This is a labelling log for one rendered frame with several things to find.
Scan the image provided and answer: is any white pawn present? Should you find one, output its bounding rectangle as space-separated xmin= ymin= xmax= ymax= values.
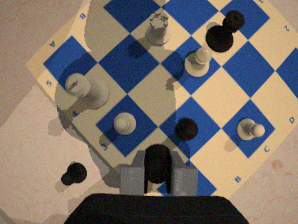
xmin=237 ymin=119 xmax=265 ymax=140
xmin=114 ymin=112 xmax=136 ymax=135

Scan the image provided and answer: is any white chess rook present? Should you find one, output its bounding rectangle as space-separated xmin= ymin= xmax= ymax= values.
xmin=146 ymin=11 xmax=171 ymax=45

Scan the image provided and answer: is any blue and cream chessboard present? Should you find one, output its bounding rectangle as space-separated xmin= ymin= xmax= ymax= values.
xmin=25 ymin=0 xmax=298 ymax=199

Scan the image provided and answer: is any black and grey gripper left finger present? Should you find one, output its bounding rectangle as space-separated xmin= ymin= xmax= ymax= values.
xmin=120 ymin=150 xmax=149 ymax=196

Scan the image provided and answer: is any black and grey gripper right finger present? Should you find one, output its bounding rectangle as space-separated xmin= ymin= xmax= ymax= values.
xmin=166 ymin=151 xmax=198 ymax=196

